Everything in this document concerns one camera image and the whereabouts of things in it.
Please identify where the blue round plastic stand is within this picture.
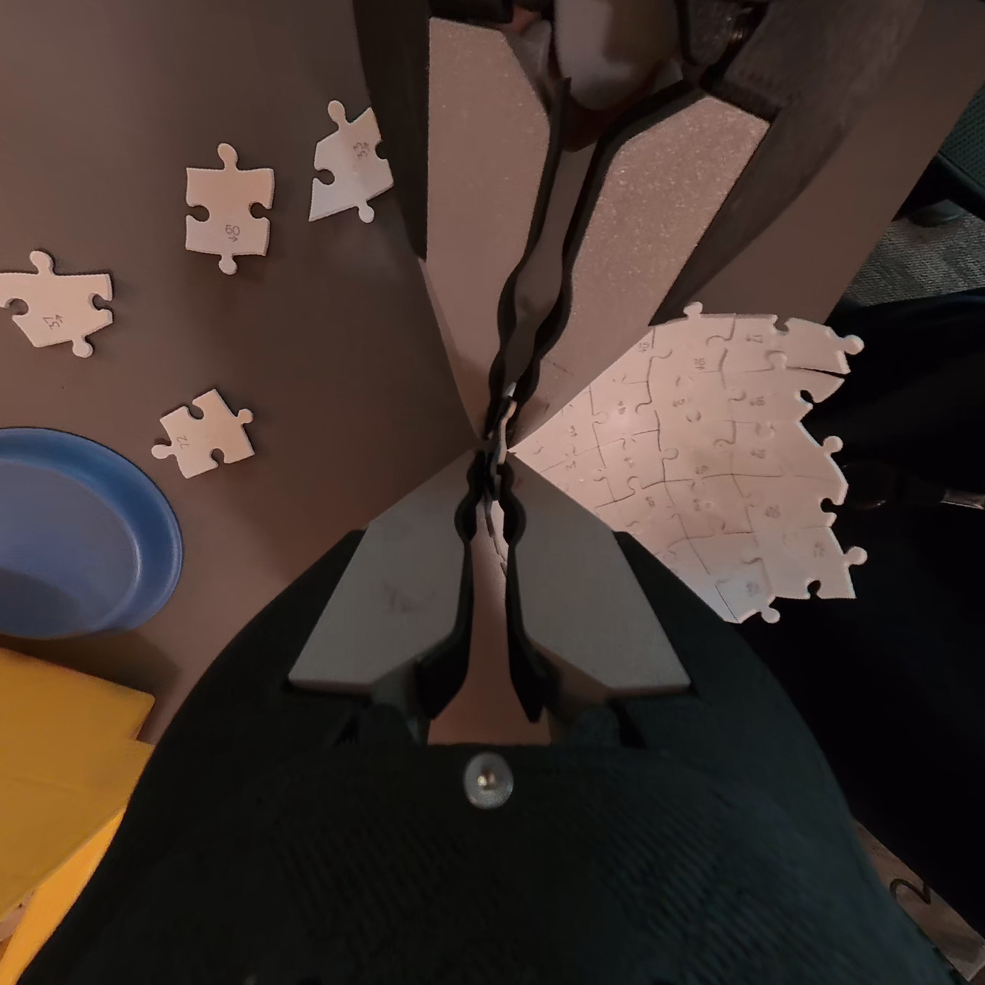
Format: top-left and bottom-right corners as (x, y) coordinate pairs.
(0, 427), (184, 640)

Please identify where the person's torso in dark clothing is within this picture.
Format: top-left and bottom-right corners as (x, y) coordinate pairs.
(739, 292), (985, 848)

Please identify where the grey mesh office chair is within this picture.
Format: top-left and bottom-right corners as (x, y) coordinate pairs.
(885, 100), (985, 232)

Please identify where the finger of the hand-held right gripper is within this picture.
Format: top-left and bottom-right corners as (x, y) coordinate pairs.
(425, 17), (574, 443)
(502, 87), (774, 454)

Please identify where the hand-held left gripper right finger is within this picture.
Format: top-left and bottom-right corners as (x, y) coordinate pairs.
(492, 452), (690, 724)

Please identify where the black badge reel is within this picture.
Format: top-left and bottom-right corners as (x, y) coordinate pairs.
(842, 462), (985, 515)

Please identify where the yellow plastic bin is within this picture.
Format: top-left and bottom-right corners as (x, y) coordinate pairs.
(0, 646), (155, 985)

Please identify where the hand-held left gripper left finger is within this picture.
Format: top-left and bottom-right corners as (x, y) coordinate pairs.
(291, 451), (490, 721)

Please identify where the white puzzle piece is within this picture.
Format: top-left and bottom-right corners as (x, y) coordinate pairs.
(151, 388), (257, 480)
(185, 142), (275, 275)
(481, 396), (520, 570)
(0, 250), (115, 359)
(308, 100), (395, 224)

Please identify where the blue and white puzzle ball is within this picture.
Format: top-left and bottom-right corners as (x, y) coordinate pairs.
(509, 302), (869, 624)

